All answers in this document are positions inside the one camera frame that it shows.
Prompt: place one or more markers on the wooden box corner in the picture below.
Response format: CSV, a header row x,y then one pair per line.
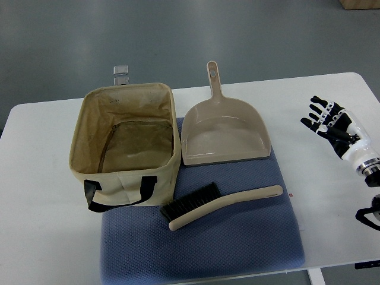
x,y
360,4

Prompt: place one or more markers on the lower clear floor plate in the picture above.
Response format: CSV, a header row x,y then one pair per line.
x,y
121,80

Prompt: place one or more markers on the pink plastic dustpan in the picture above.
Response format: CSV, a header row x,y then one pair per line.
x,y
222,129

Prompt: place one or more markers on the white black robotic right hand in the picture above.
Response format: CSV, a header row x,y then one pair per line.
x,y
334,123

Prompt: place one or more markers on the pink hand broom black bristles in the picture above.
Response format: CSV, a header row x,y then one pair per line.
x,y
208,199

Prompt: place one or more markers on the beige fabric bag black handle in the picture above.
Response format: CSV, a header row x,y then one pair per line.
x,y
126,149

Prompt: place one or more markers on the black table control panel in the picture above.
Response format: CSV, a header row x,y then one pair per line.
x,y
367,264

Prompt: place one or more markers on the blue textured mat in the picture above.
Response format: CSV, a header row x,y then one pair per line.
x,y
248,237

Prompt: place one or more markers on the white table leg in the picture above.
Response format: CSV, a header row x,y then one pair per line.
x,y
315,276

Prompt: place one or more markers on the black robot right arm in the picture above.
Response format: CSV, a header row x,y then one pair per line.
x,y
370,170

